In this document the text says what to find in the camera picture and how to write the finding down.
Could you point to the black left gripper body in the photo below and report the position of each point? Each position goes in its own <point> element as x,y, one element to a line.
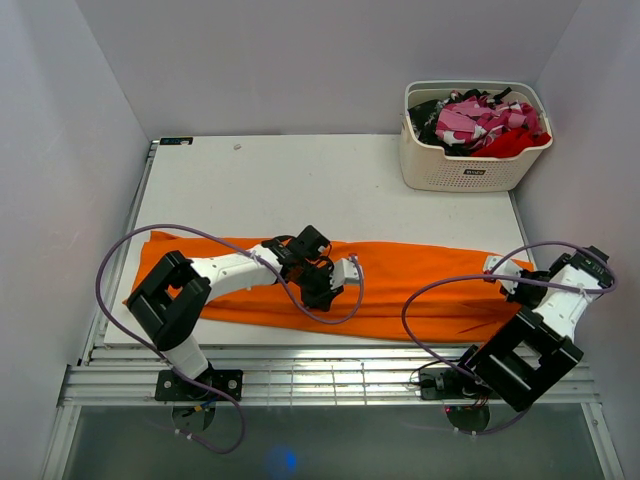
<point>315,284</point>

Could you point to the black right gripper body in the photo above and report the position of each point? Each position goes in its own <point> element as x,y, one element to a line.
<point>527,294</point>

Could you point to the orange trousers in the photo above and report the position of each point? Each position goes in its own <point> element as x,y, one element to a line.
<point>447,304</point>

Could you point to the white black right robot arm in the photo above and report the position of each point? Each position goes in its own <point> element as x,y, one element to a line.
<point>535,349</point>

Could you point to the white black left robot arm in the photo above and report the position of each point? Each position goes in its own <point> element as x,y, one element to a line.
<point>169,301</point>

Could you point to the cream plastic laundry basket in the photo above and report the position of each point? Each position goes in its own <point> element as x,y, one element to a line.
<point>452,168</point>

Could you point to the red garment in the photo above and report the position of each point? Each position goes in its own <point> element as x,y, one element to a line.
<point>512,143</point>

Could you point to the pink patterned garment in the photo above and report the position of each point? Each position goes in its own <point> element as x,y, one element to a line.
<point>480,121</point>

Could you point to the black garment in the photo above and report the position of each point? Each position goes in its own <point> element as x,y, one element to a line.
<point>424,118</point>

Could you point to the black label sticker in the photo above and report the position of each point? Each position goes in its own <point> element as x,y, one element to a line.
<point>176,141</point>

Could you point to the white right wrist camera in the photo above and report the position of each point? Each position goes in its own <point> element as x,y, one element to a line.
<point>508,271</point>

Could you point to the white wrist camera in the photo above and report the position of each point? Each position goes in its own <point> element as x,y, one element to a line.
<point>346,271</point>
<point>508,271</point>

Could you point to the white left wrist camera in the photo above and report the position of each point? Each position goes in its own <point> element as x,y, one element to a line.
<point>346,271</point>

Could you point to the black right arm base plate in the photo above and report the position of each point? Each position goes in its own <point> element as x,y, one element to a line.
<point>447,384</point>

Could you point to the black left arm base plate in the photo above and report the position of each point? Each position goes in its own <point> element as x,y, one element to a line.
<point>170,387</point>

